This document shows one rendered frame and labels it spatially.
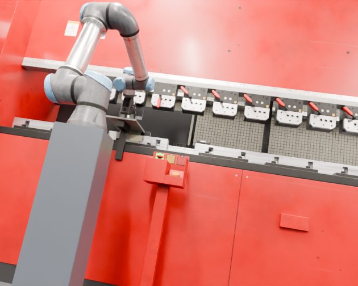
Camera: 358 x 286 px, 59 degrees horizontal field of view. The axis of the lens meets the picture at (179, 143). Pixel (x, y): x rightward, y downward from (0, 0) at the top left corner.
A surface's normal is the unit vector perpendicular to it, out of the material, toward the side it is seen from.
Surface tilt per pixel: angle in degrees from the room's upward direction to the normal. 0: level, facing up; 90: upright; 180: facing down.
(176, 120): 90
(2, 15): 90
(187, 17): 90
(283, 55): 90
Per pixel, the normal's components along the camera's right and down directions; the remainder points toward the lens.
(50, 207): 0.00, -0.22
